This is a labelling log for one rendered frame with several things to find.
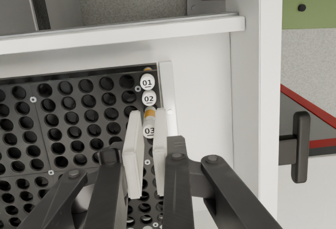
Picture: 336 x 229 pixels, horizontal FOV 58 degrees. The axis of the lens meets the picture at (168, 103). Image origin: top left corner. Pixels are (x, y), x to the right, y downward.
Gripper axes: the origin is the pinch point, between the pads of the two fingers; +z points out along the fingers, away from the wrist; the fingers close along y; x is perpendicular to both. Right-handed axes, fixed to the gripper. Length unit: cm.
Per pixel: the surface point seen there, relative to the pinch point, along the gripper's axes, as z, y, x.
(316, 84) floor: 99, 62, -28
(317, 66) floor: 99, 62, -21
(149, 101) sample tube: 6.5, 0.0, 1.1
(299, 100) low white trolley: 50, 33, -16
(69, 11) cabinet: 74, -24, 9
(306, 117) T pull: 6.8, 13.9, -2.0
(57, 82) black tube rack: 7.5, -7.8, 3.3
